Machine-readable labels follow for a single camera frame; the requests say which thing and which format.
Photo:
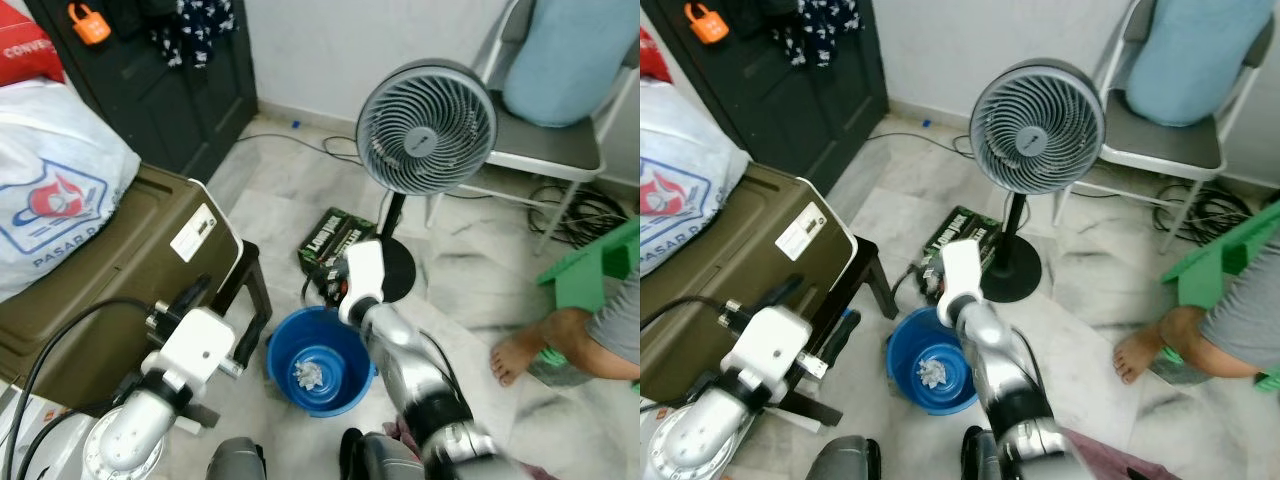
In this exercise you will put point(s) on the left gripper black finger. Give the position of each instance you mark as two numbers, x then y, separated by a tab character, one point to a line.
196	298
843	338
248	338
786	294

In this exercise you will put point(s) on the white paper ball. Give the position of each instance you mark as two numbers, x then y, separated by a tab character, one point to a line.
932	373
308	375

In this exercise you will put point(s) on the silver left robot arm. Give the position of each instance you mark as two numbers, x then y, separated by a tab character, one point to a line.
700	445
130	440

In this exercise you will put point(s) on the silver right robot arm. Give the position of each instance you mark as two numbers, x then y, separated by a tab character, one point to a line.
1010	370
410	370

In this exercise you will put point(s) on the black stool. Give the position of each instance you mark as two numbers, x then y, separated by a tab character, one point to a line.
878	280
255	290

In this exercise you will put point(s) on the olive green storage chest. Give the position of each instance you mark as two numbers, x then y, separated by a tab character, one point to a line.
750	260
130	260

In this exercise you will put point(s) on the blue plastic bucket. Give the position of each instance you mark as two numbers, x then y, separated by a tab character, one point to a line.
290	370
905	365

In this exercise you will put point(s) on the green and black cardboard box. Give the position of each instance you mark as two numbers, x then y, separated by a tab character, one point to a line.
330	240
985	235

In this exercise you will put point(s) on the silver left robot leg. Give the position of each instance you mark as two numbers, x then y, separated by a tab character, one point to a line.
840	462
235	462

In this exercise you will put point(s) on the silver robot leg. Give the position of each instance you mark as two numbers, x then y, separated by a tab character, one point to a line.
840	462
985	460
235	462
385	465

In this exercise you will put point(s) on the white printed plastic bag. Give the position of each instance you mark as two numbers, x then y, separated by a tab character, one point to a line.
680	170
60	170

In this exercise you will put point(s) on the silver right robot leg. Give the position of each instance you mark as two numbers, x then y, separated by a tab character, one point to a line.
985	460
385	465

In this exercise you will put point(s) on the black door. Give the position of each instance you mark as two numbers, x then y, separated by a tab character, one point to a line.
790	110
170	110

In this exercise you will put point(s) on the grey standing fan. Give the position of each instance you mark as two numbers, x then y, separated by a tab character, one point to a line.
1035	130
425	130

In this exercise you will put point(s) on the green plastic stool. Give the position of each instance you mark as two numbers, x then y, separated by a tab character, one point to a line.
1215	265
590	270

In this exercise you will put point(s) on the white cardboard box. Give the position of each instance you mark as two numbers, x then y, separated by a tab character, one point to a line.
30	420

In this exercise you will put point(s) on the maroon cloth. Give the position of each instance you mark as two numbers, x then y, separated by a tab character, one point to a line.
535	473
1110	460

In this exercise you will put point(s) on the grey folding chair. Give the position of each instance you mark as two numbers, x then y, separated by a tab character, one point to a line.
545	150
1160	150

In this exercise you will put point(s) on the dark floral cloth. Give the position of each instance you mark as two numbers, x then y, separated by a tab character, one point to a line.
815	30
195	30

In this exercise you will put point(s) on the red bag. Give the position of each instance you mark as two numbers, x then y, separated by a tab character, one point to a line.
652	60
25	55

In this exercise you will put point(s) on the orange padlock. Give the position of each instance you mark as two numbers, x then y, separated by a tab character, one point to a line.
90	27
708	27

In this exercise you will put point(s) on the light blue cushion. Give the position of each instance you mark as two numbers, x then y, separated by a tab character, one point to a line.
1195	60
570	60

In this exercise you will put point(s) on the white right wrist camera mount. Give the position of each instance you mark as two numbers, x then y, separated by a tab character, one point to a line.
960	270
365	270

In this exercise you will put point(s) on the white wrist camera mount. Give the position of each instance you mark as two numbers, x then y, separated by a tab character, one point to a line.
770	345
195	345
960	270
365	270

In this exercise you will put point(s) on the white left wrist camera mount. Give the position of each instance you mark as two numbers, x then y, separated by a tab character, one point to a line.
195	345
770	345

